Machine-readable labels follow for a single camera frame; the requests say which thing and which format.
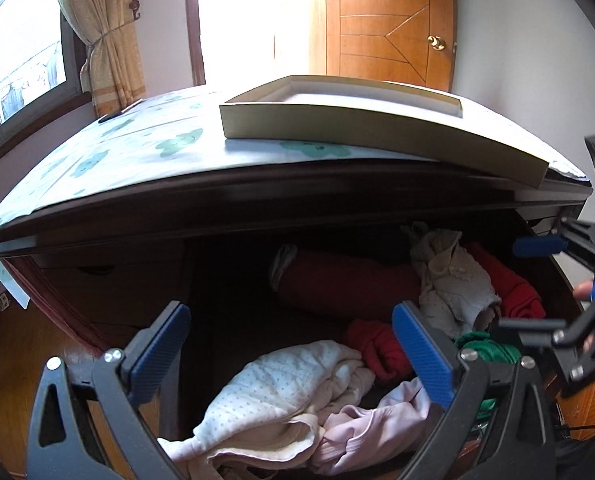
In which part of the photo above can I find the shallow cardboard box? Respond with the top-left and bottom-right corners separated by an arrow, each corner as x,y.
220,75 -> 549,186

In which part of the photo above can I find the bright red underwear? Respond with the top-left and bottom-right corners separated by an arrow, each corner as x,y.
466,241 -> 547,321

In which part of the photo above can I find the dark phone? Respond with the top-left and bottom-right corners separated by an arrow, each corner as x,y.
97,100 -> 143,125

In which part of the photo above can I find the pink underwear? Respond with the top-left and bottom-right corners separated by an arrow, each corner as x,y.
311,376 -> 445,477

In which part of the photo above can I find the cream white underwear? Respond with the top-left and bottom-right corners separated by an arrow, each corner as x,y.
156,340 -> 377,480

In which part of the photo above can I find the dark wooden drawer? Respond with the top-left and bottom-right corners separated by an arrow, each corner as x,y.
184,210 -> 578,480

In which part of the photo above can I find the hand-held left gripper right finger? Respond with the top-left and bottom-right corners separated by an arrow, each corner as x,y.
391,301 -> 558,480

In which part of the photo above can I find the wooden door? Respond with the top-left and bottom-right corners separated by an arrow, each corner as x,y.
325,0 -> 457,92

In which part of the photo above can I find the window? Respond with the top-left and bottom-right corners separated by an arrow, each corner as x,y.
0,0 -> 90,146

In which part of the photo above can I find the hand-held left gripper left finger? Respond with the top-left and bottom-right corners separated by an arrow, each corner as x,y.
24,300 -> 192,480

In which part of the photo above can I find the green underwear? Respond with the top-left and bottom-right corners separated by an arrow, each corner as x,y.
453,331 -> 523,423

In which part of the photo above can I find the small red underwear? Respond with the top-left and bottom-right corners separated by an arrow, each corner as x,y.
345,319 -> 418,385

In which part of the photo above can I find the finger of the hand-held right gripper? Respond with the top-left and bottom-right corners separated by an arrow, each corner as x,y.
513,217 -> 595,281
492,280 -> 595,397

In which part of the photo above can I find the tan beige underwear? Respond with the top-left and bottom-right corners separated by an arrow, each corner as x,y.
401,221 -> 502,339

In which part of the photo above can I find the beige orange curtain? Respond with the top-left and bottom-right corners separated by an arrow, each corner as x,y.
47,0 -> 145,117

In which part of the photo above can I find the dark red underwear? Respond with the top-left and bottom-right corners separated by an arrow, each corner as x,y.
270,244 -> 423,318

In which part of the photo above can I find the dark wooden table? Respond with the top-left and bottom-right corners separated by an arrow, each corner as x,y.
0,160 -> 595,480

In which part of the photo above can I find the cloud print tablecloth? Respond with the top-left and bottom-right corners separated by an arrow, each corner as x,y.
0,84 -> 592,311

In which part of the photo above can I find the dark wooden door frame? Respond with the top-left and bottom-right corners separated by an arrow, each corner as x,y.
184,0 -> 207,86

